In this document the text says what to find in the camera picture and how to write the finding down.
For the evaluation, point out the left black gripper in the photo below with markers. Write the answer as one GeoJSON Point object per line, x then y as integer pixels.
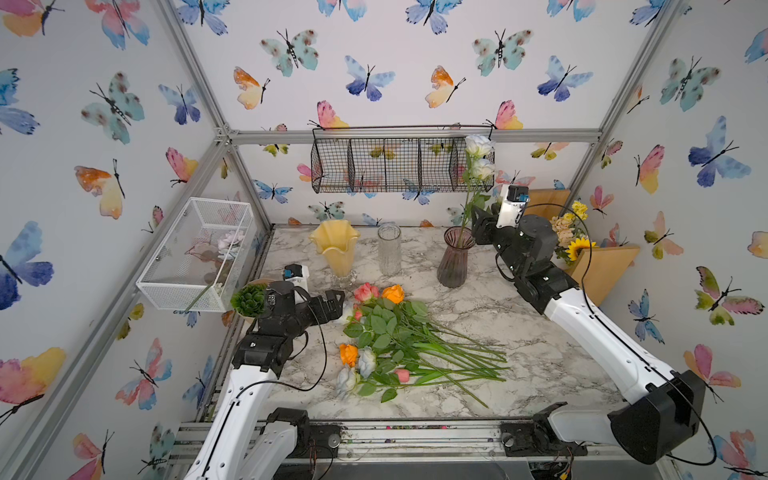
{"type": "Point", "coordinates": [334, 308]}

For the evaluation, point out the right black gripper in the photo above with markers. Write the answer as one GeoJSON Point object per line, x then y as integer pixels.
{"type": "Point", "coordinates": [488, 227]}

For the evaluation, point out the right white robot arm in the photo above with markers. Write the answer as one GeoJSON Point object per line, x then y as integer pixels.
{"type": "Point", "coordinates": [663, 408]}

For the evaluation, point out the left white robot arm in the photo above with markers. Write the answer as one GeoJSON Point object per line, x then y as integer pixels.
{"type": "Point", "coordinates": [229, 451]}

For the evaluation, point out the pink rose pile top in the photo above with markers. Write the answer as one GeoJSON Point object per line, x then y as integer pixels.
{"type": "Point", "coordinates": [366, 293]}

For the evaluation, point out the orange rose lower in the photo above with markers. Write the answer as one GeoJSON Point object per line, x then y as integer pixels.
{"type": "Point", "coordinates": [349, 355]}

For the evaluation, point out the purple ribbed glass vase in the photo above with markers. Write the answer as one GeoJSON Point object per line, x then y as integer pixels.
{"type": "Point", "coordinates": [453, 269]}

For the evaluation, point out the green succulent in pink pot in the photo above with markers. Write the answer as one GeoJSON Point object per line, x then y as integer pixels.
{"type": "Point", "coordinates": [250, 300]}

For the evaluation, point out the yellow wavy glass vase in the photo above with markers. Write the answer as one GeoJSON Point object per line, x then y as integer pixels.
{"type": "Point", "coordinates": [336, 241]}

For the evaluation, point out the sunflower bouquet in white vase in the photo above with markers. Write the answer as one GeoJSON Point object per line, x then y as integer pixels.
{"type": "Point", "coordinates": [570, 229]}

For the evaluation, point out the clear ribbed glass vase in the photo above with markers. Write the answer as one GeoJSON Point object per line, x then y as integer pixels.
{"type": "Point", "coordinates": [389, 249]}

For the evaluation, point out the pink rose lower small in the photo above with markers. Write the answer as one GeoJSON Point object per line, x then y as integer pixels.
{"type": "Point", "coordinates": [403, 375]}

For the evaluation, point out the wooden corner shelf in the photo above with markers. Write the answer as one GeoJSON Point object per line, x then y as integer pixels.
{"type": "Point", "coordinates": [602, 267]}

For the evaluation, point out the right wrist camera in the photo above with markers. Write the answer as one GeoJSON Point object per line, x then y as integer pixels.
{"type": "Point", "coordinates": [514, 200]}

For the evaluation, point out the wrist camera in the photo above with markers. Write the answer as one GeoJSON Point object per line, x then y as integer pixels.
{"type": "Point", "coordinates": [514, 200]}
{"type": "Point", "coordinates": [297, 275]}

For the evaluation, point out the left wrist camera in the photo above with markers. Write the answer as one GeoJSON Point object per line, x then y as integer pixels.
{"type": "Point", "coordinates": [297, 275]}

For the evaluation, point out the black wire wall basket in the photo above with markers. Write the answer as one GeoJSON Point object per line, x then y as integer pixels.
{"type": "Point", "coordinates": [394, 159]}

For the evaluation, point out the white mesh wall basket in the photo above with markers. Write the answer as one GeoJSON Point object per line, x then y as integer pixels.
{"type": "Point", "coordinates": [199, 261]}

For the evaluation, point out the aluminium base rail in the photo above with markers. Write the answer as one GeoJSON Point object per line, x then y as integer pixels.
{"type": "Point", "coordinates": [483, 439]}

